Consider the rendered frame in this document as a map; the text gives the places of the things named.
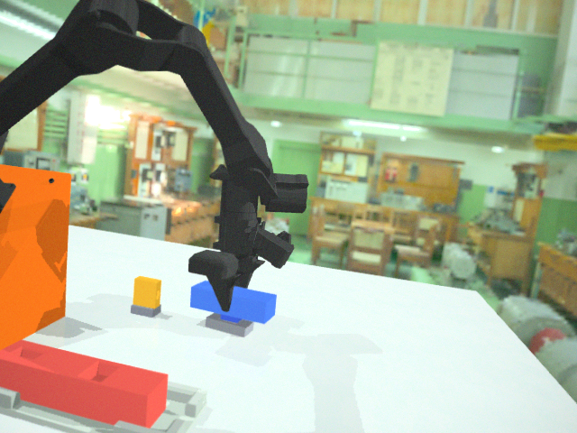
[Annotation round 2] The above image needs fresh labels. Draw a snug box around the blue rectangular block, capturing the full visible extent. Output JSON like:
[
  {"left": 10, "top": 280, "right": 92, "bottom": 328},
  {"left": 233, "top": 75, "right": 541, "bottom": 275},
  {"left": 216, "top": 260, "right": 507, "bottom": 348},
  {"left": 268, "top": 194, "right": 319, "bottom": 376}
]
[{"left": 190, "top": 281, "right": 277, "bottom": 324}]

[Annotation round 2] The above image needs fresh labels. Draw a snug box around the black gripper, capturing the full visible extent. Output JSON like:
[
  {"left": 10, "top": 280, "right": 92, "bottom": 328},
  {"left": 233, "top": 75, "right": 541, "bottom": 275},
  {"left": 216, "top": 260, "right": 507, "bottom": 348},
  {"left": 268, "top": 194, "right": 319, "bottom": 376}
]
[{"left": 188, "top": 209, "right": 265, "bottom": 312}]

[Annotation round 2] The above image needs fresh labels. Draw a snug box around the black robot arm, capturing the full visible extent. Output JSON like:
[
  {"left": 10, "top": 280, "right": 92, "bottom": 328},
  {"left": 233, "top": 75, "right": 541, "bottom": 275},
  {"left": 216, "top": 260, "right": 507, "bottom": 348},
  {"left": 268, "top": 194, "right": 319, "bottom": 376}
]
[{"left": 0, "top": 0, "right": 309, "bottom": 269}]

